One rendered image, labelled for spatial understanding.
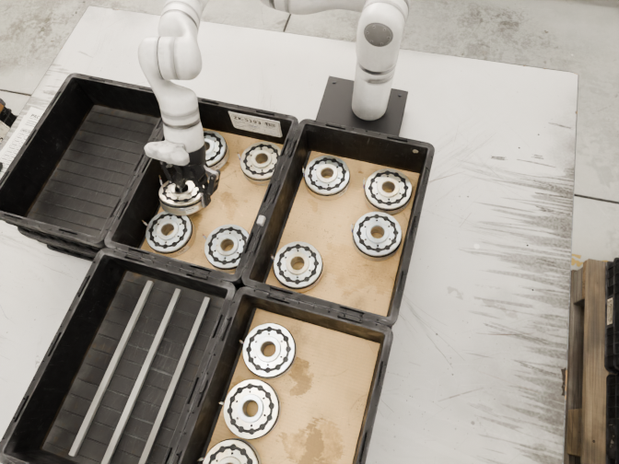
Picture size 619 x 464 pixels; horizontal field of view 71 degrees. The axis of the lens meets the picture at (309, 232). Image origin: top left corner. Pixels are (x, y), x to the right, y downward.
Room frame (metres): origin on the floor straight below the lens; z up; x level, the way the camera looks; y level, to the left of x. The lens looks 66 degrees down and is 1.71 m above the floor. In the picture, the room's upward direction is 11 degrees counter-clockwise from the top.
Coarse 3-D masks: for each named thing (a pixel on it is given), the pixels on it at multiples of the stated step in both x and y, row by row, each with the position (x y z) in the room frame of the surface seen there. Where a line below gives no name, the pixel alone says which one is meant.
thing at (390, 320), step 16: (336, 128) 0.57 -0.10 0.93; (352, 128) 0.57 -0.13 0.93; (400, 144) 0.51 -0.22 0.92; (416, 144) 0.50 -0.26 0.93; (288, 160) 0.52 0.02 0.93; (432, 160) 0.45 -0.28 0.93; (272, 208) 0.41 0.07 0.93; (416, 208) 0.35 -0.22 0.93; (416, 224) 0.32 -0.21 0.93; (256, 240) 0.35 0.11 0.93; (256, 256) 0.31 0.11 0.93; (400, 272) 0.23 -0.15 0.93; (256, 288) 0.25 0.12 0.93; (272, 288) 0.25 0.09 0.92; (400, 288) 0.20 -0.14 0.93; (320, 304) 0.20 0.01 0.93; (336, 304) 0.19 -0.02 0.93; (400, 304) 0.17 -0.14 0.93; (384, 320) 0.15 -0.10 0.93
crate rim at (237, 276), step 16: (256, 112) 0.66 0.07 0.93; (272, 112) 0.65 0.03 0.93; (288, 144) 0.56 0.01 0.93; (144, 176) 0.55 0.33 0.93; (272, 176) 0.48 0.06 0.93; (128, 192) 0.51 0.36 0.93; (272, 192) 0.45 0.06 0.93; (128, 208) 0.47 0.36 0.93; (112, 224) 0.44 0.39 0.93; (256, 224) 0.38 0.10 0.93; (144, 256) 0.36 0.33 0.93; (160, 256) 0.35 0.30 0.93; (208, 272) 0.30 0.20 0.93; (240, 272) 0.29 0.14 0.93
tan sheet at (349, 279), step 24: (360, 168) 0.52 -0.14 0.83; (360, 192) 0.46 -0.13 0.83; (288, 216) 0.43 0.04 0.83; (312, 216) 0.42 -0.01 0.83; (336, 216) 0.41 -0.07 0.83; (360, 216) 0.40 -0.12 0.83; (408, 216) 0.38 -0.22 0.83; (288, 240) 0.38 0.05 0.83; (312, 240) 0.37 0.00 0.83; (336, 240) 0.36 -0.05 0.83; (336, 264) 0.30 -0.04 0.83; (360, 264) 0.29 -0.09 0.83; (384, 264) 0.28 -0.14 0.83; (312, 288) 0.26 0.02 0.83; (336, 288) 0.25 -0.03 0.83; (360, 288) 0.24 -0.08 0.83; (384, 288) 0.23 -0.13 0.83; (384, 312) 0.18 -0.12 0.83
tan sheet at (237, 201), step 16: (240, 144) 0.65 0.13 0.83; (224, 176) 0.57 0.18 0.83; (240, 176) 0.56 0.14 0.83; (224, 192) 0.53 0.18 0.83; (240, 192) 0.52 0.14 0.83; (256, 192) 0.51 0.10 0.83; (160, 208) 0.52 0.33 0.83; (208, 208) 0.49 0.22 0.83; (224, 208) 0.49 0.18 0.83; (240, 208) 0.48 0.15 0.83; (256, 208) 0.47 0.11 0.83; (208, 224) 0.45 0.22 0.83; (224, 224) 0.45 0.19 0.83; (240, 224) 0.44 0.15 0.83; (192, 256) 0.38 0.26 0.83
